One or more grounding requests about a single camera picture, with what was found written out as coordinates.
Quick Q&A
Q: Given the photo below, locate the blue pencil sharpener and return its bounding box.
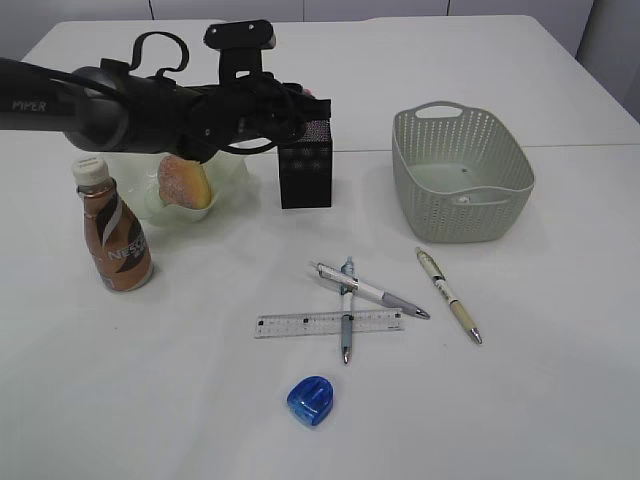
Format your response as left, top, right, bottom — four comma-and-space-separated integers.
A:
286, 376, 333, 417

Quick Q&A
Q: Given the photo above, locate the brown coffee bottle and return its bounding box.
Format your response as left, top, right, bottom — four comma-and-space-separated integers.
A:
71, 156, 153, 292

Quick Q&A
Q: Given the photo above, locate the cream ballpoint pen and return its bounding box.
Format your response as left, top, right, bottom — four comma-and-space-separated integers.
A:
415, 247, 483, 345

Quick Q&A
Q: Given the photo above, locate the blue patterned pen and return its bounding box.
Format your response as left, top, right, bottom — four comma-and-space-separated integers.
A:
340, 285, 353, 365

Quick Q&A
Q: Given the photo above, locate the frosted green wavy plate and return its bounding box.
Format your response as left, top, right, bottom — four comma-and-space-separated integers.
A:
100, 152, 248, 226

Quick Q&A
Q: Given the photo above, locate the white grey ballpoint pen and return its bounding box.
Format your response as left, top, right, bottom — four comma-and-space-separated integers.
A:
310, 262, 431, 319

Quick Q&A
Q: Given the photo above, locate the green plastic woven basket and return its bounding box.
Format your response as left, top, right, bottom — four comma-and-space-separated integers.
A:
391, 103, 535, 243

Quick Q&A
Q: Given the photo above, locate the clear plastic ruler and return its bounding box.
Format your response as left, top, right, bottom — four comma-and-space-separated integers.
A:
254, 309, 405, 339

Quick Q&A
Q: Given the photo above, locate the yellow bread roll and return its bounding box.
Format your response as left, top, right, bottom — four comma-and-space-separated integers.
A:
157, 155, 213, 210

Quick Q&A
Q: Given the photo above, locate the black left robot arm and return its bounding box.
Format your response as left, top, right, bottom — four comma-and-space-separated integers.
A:
1, 59, 331, 163

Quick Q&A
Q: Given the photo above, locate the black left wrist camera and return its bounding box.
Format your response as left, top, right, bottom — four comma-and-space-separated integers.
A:
204, 19, 276, 85

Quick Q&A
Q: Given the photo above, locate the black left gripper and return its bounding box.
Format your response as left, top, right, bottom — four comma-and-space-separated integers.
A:
184, 74, 331, 163

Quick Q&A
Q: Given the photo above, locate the black mesh pen holder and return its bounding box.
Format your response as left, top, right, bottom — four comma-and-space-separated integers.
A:
278, 120, 333, 209

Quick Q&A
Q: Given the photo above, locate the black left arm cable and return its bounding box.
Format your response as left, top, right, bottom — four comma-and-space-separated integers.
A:
130, 31, 191, 76

